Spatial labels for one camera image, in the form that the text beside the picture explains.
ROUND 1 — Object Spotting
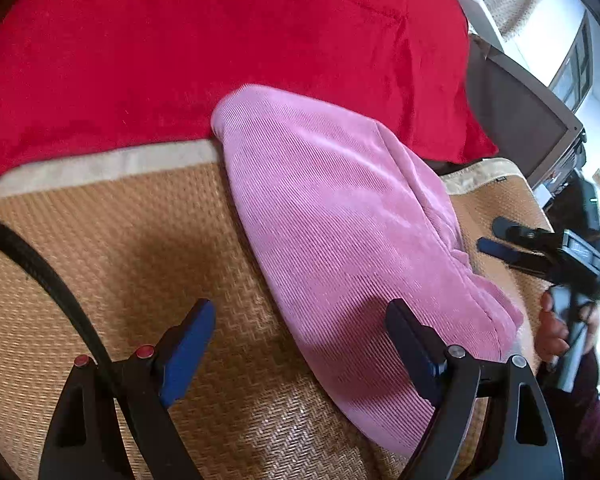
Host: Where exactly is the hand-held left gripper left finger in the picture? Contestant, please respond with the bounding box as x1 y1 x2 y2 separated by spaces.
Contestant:
37 298 217 480

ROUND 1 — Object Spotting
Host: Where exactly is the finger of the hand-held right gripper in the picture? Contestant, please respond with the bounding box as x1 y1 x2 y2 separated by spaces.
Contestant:
492 216 558 248
476 237 560 278

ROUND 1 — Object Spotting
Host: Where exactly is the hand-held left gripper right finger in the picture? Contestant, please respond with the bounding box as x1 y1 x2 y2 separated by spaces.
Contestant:
385 298 565 480

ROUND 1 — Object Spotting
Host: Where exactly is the pink corduroy jacket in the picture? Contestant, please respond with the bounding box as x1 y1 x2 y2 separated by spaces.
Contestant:
211 84 524 458

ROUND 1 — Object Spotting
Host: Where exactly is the person's right forearm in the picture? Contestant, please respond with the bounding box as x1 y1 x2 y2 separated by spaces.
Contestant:
572 345 600 461

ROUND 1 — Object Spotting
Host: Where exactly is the person's right hand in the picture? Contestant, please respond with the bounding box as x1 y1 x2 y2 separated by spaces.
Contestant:
536 290 600 363

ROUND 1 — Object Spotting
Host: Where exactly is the woven bamboo mat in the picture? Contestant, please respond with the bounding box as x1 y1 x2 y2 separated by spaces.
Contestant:
0 140 555 480

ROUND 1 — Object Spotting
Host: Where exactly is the window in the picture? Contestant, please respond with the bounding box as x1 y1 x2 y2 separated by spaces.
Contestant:
548 10 596 112

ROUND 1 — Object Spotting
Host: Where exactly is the white board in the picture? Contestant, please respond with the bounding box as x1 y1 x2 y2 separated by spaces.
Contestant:
445 0 508 55

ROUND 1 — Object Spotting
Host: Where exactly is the red plush blanket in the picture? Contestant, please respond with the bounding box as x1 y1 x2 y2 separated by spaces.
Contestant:
0 0 500 188

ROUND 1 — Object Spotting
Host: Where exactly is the grey bed frame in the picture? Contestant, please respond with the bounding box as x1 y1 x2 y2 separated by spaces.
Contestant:
467 35 586 188

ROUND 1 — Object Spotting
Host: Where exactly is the black cable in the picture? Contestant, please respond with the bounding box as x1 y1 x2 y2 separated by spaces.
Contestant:
0 212 123 386

